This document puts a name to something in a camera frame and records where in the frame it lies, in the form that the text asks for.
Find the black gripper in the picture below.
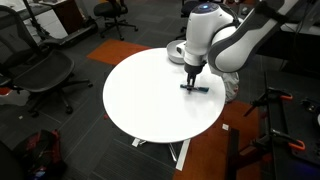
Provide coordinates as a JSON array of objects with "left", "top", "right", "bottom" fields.
[{"left": 184, "top": 61, "right": 207, "bottom": 92}]

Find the teal marker pen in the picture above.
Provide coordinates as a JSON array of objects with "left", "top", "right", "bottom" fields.
[{"left": 179, "top": 83, "right": 210, "bottom": 94}]

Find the white round bowl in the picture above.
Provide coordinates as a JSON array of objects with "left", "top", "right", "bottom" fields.
[{"left": 165, "top": 39, "right": 186, "bottom": 65}]

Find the translucent white plastic bag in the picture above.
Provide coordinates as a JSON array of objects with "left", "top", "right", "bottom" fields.
[{"left": 221, "top": 71, "right": 240, "bottom": 104}]

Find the white table base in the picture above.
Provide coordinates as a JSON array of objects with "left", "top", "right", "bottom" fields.
[{"left": 131, "top": 136, "right": 192, "bottom": 172}]

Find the black workbench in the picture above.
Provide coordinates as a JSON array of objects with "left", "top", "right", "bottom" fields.
[{"left": 264, "top": 69, "right": 320, "bottom": 180}]

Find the black electric scooter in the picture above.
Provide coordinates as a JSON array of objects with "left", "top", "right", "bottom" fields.
[{"left": 21, "top": 0, "right": 99, "bottom": 48}]

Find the dark brown cabinet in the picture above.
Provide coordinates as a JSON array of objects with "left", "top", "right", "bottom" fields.
[{"left": 53, "top": 0, "right": 85, "bottom": 34}]

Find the black mesh office chair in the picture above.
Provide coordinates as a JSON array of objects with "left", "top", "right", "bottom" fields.
[{"left": 0, "top": 4, "right": 94, "bottom": 118}]

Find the long white cabinet desk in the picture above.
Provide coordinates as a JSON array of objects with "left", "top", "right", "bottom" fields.
[{"left": 18, "top": 0, "right": 69, "bottom": 40}]

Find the red and black backpack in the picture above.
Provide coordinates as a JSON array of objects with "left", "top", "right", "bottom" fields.
[{"left": 13, "top": 129, "right": 68, "bottom": 180}]

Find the orange handled black clamp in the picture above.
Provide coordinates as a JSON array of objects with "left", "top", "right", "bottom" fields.
[
  {"left": 243, "top": 87, "right": 294, "bottom": 118},
  {"left": 251, "top": 128, "right": 306, "bottom": 158}
]

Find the black upright post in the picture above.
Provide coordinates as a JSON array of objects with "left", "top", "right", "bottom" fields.
[{"left": 225, "top": 129, "right": 240, "bottom": 180}]

